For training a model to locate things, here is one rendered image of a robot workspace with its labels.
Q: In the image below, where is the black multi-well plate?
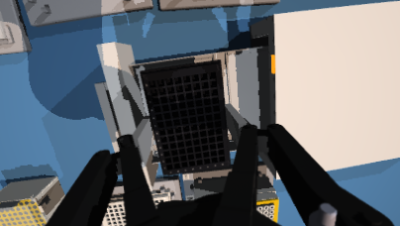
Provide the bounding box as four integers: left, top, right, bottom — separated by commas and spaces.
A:
140, 59, 231, 175

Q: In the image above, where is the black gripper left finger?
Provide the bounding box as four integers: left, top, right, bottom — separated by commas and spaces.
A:
45, 116, 162, 226

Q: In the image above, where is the white well plate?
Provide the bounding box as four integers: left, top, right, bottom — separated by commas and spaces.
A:
103, 189, 171, 226

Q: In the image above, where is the blue flat mat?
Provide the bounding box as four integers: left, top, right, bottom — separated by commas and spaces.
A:
0, 0, 400, 226

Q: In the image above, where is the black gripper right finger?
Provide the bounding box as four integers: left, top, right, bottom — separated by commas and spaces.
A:
212, 103, 394, 226

